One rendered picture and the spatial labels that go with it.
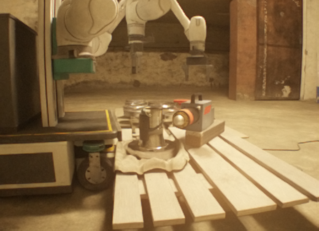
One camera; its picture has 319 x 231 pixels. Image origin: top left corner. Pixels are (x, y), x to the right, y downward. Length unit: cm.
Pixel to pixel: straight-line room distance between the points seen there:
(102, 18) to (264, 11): 537
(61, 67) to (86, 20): 26
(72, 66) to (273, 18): 552
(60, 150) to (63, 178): 13
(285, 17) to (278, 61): 112
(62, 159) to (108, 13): 62
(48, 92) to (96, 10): 52
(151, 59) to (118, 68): 150
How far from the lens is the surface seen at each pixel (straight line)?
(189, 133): 137
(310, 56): 657
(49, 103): 117
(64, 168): 105
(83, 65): 98
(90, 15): 80
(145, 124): 113
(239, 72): 550
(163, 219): 71
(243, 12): 574
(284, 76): 614
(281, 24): 620
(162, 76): 1031
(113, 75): 1019
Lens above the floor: 56
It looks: 9 degrees down
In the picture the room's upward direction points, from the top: straight up
